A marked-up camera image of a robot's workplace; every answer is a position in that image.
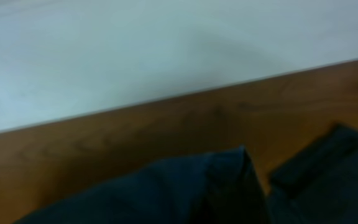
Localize dark blue denim shorts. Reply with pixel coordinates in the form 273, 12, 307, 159
21, 147, 270, 224

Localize dark blue cloth pile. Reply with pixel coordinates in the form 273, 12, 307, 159
268, 126, 358, 224

